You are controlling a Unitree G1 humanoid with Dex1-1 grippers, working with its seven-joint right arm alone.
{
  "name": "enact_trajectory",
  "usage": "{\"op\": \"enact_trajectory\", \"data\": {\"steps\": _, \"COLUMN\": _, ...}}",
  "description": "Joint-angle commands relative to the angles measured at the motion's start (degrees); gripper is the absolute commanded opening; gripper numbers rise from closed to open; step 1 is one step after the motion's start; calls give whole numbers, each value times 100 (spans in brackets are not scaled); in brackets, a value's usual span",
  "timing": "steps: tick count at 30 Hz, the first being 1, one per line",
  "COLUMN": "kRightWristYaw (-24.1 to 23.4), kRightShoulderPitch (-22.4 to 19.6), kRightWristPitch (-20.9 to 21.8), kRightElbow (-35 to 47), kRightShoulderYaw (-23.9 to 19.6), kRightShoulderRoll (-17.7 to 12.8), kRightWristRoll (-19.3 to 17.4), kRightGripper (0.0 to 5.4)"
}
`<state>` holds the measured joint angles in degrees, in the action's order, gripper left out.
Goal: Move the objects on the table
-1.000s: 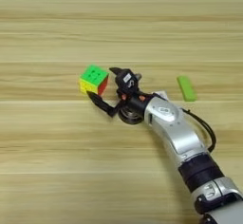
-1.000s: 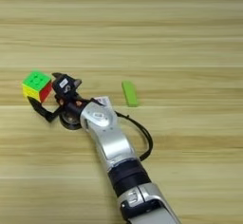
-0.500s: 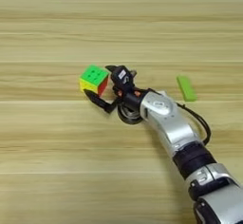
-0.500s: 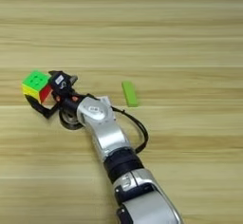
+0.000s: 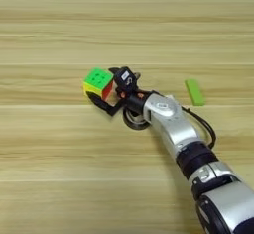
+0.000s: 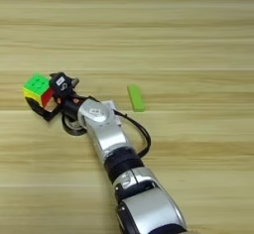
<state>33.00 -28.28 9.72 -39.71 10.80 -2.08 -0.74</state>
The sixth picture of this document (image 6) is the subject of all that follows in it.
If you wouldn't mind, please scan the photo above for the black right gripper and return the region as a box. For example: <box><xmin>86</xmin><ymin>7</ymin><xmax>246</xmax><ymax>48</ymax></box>
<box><xmin>25</xmin><ymin>71</ymin><xmax>91</xmax><ymax>123</ymax></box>

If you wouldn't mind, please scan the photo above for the multicolour puzzle cube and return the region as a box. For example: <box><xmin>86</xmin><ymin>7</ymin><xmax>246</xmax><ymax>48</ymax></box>
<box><xmin>22</xmin><ymin>72</ymin><xmax>56</xmax><ymax>109</ymax></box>

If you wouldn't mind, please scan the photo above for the green rectangular block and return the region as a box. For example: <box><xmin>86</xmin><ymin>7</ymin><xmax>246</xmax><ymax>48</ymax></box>
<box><xmin>126</xmin><ymin>83</ymin><xmax>146</xmax><ymax>113</ymax></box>

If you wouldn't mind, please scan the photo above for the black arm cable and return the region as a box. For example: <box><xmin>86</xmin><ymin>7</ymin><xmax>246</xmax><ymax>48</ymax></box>
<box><xmin>113</xmin><ymin>109</ymin><xmax>153</xmax><ymax>160</ymax></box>

